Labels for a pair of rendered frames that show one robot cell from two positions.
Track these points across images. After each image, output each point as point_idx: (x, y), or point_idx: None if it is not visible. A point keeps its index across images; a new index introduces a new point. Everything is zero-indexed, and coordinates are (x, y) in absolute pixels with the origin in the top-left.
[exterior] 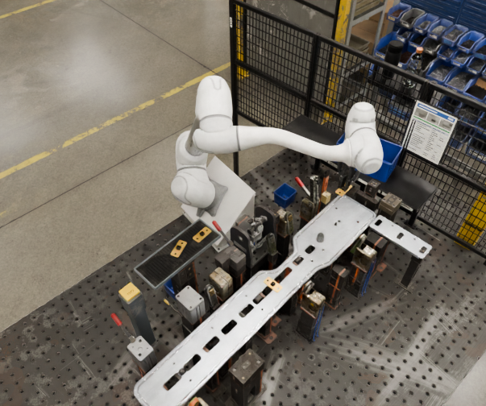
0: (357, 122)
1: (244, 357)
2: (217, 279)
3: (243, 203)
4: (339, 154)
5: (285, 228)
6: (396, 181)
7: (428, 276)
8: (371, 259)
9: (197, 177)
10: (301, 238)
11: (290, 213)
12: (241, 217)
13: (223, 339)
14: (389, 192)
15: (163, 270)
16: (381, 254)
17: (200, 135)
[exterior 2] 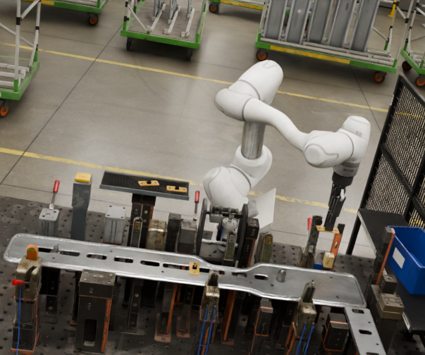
0: (343, 128)
1: (103, 272)
2: (151, 224)
3: None
4: (301, 138)
5: (260, 251)
6: None
7: None
8: (304, 315)
9: (232, 177)
10: (265, 268)
11: (270, 235)
12: None
13: (108, 260)
14: (403, 301)
15: (120, 183)
16: (337, 349)
17: (222, 90)
